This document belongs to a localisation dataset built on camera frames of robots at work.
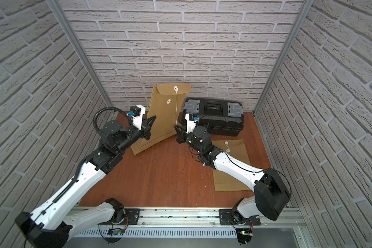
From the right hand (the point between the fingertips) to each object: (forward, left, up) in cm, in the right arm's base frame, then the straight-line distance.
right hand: (176, 126), depth 75 cm
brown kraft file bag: (-19, -24, -28) cm, 42 cm away
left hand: (-2, +7, +12) cm, 14 cm away
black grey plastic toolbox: (+14, -26, -11) cm, 31 cm away
